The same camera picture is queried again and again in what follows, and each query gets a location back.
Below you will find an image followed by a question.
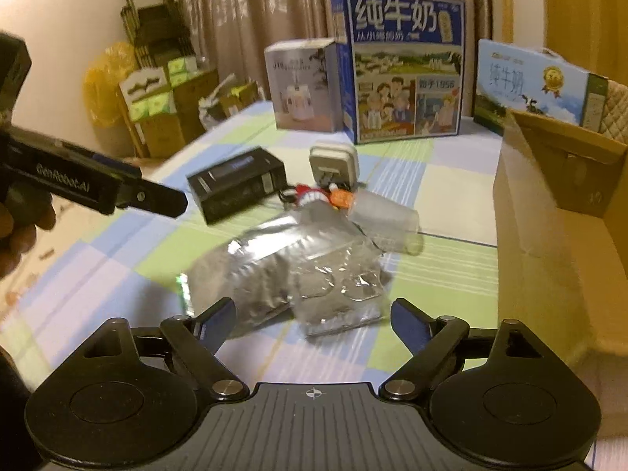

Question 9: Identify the cardboard box with clutter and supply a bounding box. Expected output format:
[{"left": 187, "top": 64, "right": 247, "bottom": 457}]
[{"left": 198, "top": 73, "right": 264, "bottom": 130}]

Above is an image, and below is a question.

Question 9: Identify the checkered tablecloth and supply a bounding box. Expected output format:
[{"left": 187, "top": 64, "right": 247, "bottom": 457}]
[{"left": 1, "top": 120, "right": 501, "bottom": 387}]

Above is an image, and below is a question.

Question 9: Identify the black folding cart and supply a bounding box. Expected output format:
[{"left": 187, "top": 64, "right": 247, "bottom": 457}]
[{"left": 120, "top": 0, "right": 195, "bottom": 68}]

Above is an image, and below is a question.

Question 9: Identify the quilted beige chair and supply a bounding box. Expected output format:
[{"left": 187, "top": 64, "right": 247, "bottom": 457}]
[{"left": 599, "top": 80, "right": 628, "bottom": 145}]

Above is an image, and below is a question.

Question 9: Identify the person's left hand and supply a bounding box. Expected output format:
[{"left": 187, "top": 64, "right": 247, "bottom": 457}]
[{"left": 1, "top": 182, "right": 57, "bottom": 277}]

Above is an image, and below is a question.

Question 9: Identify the black cable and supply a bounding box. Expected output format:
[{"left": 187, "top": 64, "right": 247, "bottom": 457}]
[{"left": 277, "top": 183, "right": 315, "bottom": 208}]

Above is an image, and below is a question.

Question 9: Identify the open brown cardboard box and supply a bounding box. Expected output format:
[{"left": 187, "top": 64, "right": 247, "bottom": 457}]
[{"left": 493, "top": 111, "right": 627, "bottom": 438}]

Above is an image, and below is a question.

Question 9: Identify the clear plastic cup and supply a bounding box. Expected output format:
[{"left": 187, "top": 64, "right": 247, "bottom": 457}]
[{"left": 347, "top": 189, "right": 423, "bottom": 255}]

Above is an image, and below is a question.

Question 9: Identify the cardboard box with tissue packs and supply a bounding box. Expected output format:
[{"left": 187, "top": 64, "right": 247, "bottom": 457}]
[{"left": 117, "top": 57, "right": 219, "bottom": 159}]

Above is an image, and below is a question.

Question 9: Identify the black shaver box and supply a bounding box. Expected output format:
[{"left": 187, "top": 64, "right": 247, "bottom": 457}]
[{"left": 187, "top": 147, "right": 287, "bottom": 225}]

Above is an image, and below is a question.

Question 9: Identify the tall blue milk carton box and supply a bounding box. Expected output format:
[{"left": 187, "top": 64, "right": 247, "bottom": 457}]
[{"left": 331, "top": 0, "right": 465, "bottom": 145}]

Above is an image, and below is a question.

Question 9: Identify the white power adapter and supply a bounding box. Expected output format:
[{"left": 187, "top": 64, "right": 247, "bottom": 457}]
[{"left": 309, "top": 141, "right": 360, "bottom": 192}]

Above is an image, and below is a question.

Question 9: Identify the light blue milk gift box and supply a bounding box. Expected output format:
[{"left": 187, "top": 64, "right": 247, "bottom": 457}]
[{"left": 474, "top": 39, "right": 609, "bottom": 134}]

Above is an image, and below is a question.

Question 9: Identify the wooden door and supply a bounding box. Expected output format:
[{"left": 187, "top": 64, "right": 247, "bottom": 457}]
[{"left": 545, "top": 0, "right": 627, "bottom": 84}]

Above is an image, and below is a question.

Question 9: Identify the clear plastic blister pack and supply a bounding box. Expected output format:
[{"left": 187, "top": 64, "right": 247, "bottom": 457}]
[{"left": 287, "top": 237, "right": 387, "bottom": 339}]

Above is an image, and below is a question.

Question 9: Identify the yellow plastic bag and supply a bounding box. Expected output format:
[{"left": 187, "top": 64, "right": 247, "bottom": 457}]
[{"left": 82, "top": 42, "right": 137, "bottom": 129}]

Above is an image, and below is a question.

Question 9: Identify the red Doraemon toy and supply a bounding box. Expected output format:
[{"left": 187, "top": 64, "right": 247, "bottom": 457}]
[{"left": 295, "top": 183, "right": 356, "bottom": 210}]

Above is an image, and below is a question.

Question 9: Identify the silver foil pouch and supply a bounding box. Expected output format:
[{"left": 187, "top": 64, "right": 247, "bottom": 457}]
[{"left": 177, "top": 201, "right": 372, "bottom": 334}]

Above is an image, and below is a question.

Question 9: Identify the white humidifier box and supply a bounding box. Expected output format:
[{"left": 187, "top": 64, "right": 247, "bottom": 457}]
[{"left": 264, "top": 37, "right": 343, "bottom": 133}]

